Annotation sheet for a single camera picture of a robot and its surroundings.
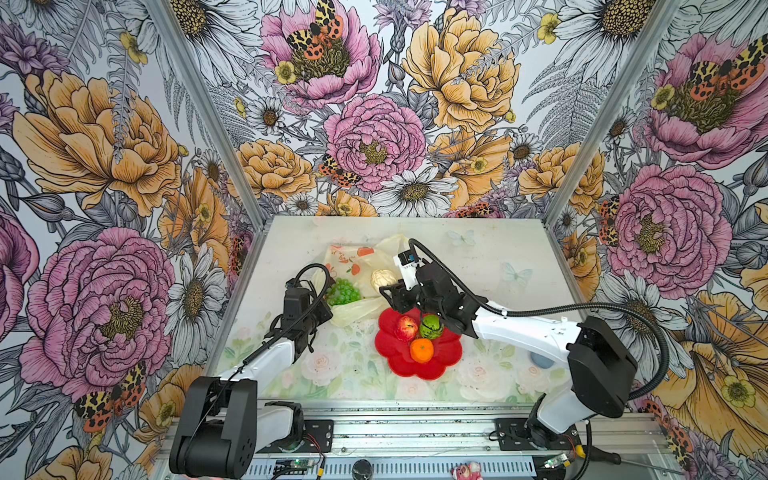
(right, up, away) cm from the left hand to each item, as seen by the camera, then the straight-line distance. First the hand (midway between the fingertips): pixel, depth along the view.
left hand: (327, 311), depth 91 cm
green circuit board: (-3, -32, -20) cm, 38 cm away
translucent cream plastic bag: (+8, +15, +12) cm, 21 cm away
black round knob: (+14, -26, -29) cm, 42 cm away
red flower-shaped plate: (+21, -12, -2) cm, 24 cm away
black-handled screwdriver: (+67, -29, -21) cm, 76 cm away
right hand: (+19, +6, -10) cm, 22 cm away
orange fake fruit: (+28, -9, -7) cm, 30 cm away
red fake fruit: (+24, -4, -4) cm, 24 cm away
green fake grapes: (+4, +5, +6) cm, 8 cm away
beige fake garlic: (+17, +11, -12) cm, 24 cm away
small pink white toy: (+37, -31, -24) cm, 54 cm away
